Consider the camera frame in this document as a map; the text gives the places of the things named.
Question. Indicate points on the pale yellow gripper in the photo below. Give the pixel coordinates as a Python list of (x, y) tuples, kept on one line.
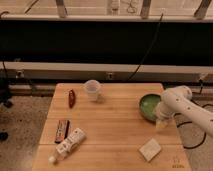
[(161, 124)]

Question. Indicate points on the green ceramic bowl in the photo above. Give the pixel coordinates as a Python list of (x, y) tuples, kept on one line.
[(147, 105)]

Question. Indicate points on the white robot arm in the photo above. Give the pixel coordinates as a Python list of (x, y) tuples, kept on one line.
[(178, 100)]

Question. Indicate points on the white square sponge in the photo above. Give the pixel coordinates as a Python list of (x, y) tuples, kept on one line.
[(150, 149)]

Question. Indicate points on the clear plastic cup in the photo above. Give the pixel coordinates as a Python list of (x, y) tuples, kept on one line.
[(92, 89)]

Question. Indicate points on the white plastic bottle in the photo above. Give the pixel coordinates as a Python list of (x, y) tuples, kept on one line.
[(63, 149)]

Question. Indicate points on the small red brown object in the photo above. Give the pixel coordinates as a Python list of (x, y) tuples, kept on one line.
[(71, 98)]

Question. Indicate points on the dark red snack bar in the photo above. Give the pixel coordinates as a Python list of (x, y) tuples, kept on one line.
[(62, 130)]

